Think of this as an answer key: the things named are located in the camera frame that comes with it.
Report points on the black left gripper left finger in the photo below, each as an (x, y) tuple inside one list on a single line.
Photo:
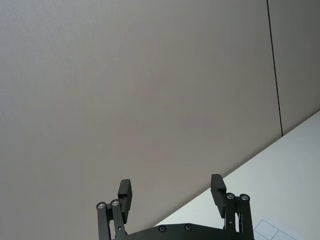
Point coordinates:
[(123, 200)]

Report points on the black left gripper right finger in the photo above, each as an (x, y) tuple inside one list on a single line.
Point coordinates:
[(218, 192)]

